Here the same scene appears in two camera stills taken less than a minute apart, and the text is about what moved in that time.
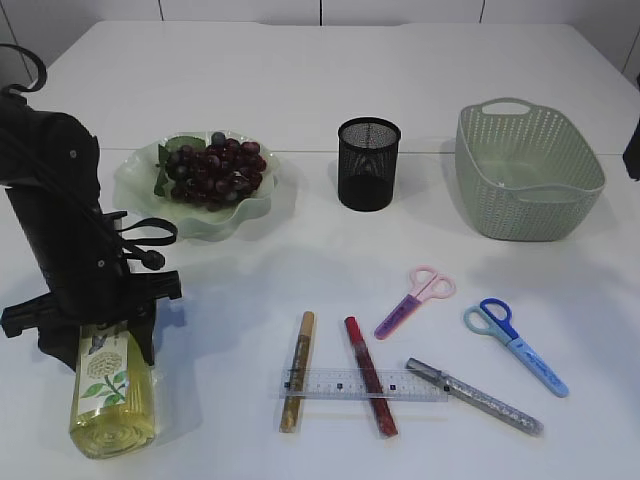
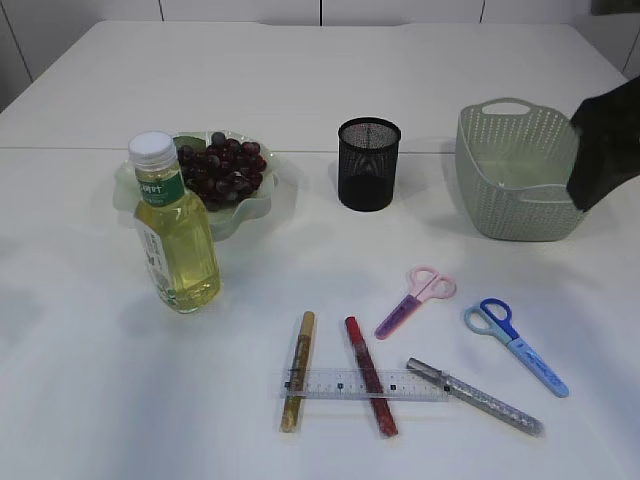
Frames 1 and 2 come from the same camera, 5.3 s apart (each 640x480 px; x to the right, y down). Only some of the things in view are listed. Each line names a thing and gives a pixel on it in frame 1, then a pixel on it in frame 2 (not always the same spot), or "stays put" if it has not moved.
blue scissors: x=493 y=317 stays put
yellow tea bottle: x=113 y=408 to x=175 y=224
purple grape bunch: x=209 y=175 stays put
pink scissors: x=425 y=283 stays put
